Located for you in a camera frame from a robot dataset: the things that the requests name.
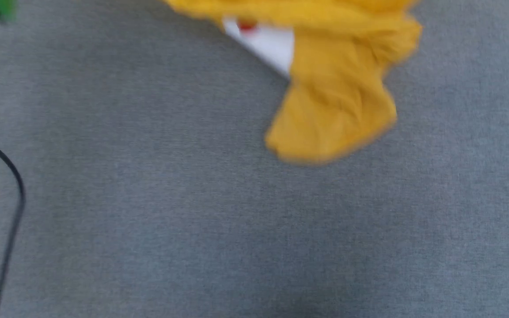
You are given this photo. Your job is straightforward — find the grey fabric sofa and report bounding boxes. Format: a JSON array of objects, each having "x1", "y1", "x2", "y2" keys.
[{"x1": 0, "y1": 0, "x2": 509, "y2": 318}]

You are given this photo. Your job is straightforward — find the yellow and white garment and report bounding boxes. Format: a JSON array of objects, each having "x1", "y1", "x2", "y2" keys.
[{"x1": 160, "y1": 0, "x2": 424, "y2": 166}]

